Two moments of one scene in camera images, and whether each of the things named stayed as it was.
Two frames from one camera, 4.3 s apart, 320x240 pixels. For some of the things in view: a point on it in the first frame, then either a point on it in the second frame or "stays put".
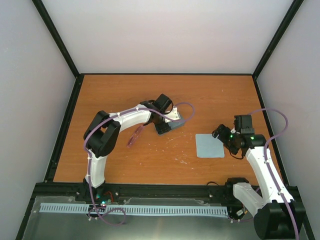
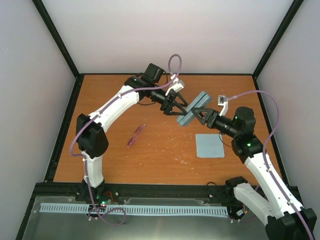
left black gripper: (161, 129) -> (166, 106)
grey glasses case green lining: (176, 124) -> (201, 101)
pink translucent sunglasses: (134, 137) stays put
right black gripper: (233, 150) -> (211, 116)
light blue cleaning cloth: (208, 146) stays put
